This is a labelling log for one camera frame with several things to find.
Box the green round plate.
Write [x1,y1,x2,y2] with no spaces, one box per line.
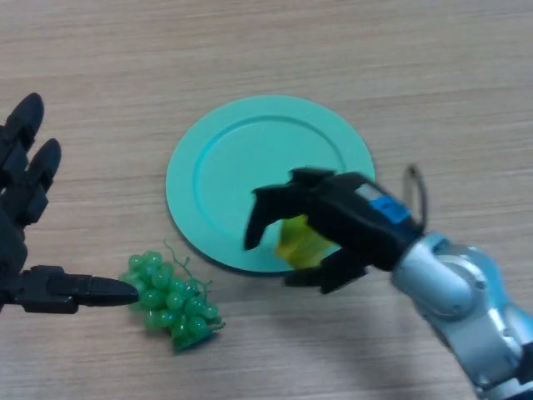
[165,94,375,275]

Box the green grape bunch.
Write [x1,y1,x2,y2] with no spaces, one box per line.
[119,239,226,354]

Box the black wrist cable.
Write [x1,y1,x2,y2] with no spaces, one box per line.
[401,164,429,231]

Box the yellow starfruit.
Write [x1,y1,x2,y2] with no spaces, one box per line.
[273,215,341,270]

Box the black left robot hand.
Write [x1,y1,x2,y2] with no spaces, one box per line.
[0,92,140,314]

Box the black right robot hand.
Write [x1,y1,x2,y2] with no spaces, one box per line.
[243,167,426,295]

